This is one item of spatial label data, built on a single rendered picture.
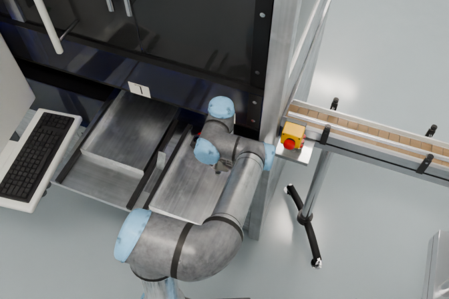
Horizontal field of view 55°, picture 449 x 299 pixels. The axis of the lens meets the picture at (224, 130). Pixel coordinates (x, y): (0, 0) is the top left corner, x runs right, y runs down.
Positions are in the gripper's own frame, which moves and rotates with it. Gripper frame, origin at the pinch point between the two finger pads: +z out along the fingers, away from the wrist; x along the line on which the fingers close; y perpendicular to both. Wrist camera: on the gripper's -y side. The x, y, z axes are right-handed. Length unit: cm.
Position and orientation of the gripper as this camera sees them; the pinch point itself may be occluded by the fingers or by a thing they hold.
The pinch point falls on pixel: (216, 165)
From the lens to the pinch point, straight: 154.0
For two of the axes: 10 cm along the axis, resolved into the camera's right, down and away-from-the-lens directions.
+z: 0.0, 5.8, 8.1
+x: 3.6, -7.6, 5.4
